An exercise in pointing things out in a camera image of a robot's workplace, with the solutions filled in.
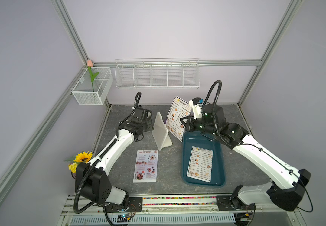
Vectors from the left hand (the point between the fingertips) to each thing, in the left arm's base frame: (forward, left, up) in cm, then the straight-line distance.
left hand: (147, 125), depth 83 cm
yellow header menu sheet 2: (-19, -31, -18) cm, 41 cm away
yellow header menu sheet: (-4, -18, +17) cm, 25 cm away
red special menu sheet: (-18, +3, -19) cm, 26 cm away
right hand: (-9, -17, +15) cm, 25 cm away
